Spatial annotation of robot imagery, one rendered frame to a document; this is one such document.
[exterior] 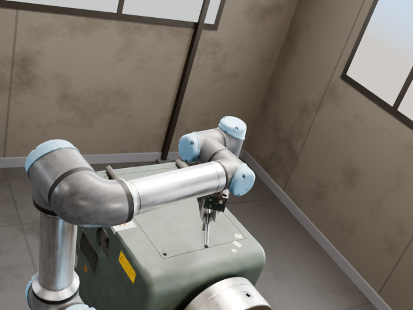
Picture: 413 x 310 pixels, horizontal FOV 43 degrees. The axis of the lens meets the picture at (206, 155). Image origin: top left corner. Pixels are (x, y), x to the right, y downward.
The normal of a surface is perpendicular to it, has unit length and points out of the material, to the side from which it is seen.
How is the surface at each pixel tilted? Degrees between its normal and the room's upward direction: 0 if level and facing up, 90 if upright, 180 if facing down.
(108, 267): 90
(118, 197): 39
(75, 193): 51
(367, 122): 90
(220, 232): 0
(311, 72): 90
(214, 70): 90
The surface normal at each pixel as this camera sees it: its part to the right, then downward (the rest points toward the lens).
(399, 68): -0.85, 0.04
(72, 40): 0.45, 0.55
